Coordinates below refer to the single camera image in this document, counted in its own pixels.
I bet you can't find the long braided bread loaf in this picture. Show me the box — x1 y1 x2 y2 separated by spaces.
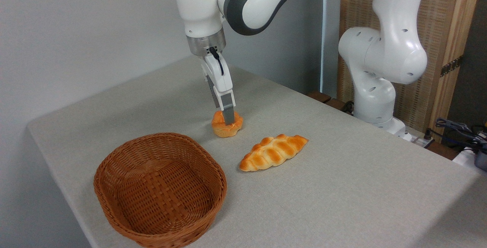
239 134 309 172

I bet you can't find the metal screen hinge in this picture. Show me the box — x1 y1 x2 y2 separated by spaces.
440 55 464 78

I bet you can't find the round orange bread roll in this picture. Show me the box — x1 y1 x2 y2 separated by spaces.
211 110 244 138

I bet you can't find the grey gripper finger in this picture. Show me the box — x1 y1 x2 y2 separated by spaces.
207 75 221 109
213 83 236 126

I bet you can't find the white vertical trim strip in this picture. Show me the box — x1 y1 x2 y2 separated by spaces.
320 0 329 94

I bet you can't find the black cable bundle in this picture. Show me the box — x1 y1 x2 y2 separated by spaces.
434 117 487 150

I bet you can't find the dark grey partition panel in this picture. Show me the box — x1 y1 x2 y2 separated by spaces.
447 0 487 130

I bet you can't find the brown wicker basket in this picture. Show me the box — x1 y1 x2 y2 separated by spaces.
93 132 228 248

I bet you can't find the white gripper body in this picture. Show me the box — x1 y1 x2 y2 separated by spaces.
201 53 233 91

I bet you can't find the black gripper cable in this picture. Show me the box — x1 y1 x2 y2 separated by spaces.
208 46 224 76

